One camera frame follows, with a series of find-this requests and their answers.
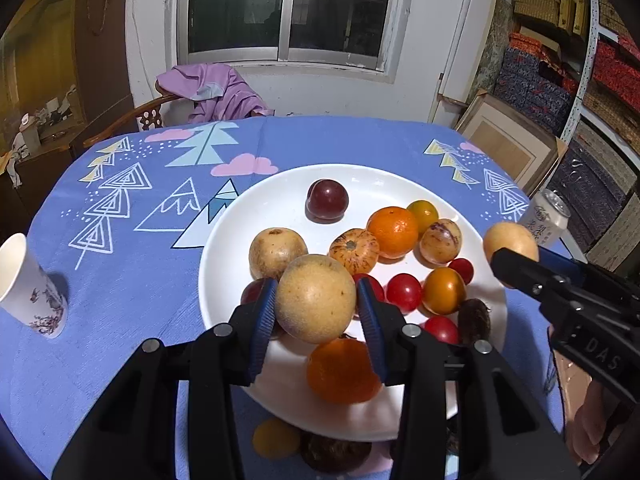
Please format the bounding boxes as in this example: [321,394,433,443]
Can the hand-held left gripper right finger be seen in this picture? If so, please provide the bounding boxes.
[356,277,583,480]

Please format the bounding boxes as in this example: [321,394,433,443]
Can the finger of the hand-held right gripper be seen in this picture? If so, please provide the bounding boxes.
[490,247,601,321]
[537,246,640,311]

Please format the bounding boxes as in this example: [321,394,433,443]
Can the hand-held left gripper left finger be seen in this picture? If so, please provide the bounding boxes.
[51,277,279,480]

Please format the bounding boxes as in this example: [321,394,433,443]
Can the dark purple plum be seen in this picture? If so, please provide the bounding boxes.
[305,179,350,222]
[240,277,288,341]

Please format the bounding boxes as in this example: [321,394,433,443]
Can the orange mandarin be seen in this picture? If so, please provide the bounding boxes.
[366,206,420,260]
[306,338,383,406]

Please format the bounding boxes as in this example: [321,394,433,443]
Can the tan round fruit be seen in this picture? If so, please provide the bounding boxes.
[482,222,540,288]
[275,254,358,345]
[328,228,381,276]
[419,218,463,266]
[248,227,309,282]

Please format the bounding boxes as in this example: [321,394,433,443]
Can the orange-yellow tomato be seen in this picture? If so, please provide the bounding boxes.
[422,267,467,315]

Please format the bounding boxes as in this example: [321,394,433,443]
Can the yellow-green tomato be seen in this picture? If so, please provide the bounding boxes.
[406,200,440,233]

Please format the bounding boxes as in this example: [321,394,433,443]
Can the white oval plate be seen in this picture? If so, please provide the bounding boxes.
[198,163,509,442]

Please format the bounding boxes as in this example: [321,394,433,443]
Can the person's right hand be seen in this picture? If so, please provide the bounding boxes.
[572,380,633,466]

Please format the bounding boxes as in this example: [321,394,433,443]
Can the white drink can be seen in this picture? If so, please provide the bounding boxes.
[517,188,571,248]

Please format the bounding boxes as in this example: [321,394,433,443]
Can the blue printed tablecloth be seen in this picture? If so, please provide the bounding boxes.
[0,115,591,480]

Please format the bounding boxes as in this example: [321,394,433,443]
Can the stack of blue patterned boxes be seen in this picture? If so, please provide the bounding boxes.
[492,45,578,133]

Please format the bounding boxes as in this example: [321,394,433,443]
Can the white metal shelf rack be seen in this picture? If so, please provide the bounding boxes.
[507,0,640,281]

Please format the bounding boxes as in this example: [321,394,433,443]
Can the stack of red patterned boxes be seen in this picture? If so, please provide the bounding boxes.
[592,40,640,91]

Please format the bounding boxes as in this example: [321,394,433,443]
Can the stone-pattern board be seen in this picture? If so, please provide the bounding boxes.
[475,0,516,98]

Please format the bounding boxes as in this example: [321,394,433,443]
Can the printed paper cup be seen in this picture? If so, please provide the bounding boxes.
[0,233,68,339]

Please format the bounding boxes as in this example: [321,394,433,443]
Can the wooden chair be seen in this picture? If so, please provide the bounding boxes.
[82,92,196,148]

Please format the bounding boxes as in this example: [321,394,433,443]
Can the purple cloth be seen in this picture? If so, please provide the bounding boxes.
[155,62,276,123]

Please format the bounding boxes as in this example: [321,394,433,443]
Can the white trim strip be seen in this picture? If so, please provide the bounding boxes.
[429,0,477,123]

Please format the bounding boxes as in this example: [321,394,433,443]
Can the stack of woven straw boxes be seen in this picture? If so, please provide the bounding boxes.
[510,0,588,36]

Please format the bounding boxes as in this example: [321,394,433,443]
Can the sliding glass window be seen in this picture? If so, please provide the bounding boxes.
[175,0,418,83]

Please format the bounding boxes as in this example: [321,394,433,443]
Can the wooden glass-front cabinet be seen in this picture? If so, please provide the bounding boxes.
[0,0,136,201]

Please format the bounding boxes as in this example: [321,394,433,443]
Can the wooden picture frame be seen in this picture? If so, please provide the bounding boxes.
[455,89,568,196]

